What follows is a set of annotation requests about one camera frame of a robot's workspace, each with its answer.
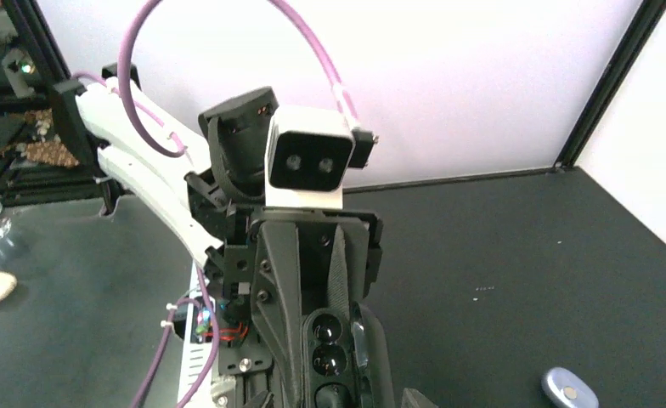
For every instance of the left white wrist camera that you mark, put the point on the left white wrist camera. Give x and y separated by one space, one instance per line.
308 153

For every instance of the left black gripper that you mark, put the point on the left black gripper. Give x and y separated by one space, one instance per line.
277 266

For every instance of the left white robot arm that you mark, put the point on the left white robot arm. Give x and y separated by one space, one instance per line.
132 144

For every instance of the black earbud charging case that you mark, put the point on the black earbud charging case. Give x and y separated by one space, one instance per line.
338 360

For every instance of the left circuit board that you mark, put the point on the left circuit board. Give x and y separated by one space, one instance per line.
201 326

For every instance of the white slotted cable duct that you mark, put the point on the white slotted cable duct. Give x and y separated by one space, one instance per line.
194 357

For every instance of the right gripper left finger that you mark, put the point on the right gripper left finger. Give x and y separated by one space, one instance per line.
263 399

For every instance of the lavender earbud charging case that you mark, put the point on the lavender earbud charging case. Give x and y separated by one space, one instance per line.
566 390

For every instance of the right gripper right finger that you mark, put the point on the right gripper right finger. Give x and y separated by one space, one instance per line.
413 398

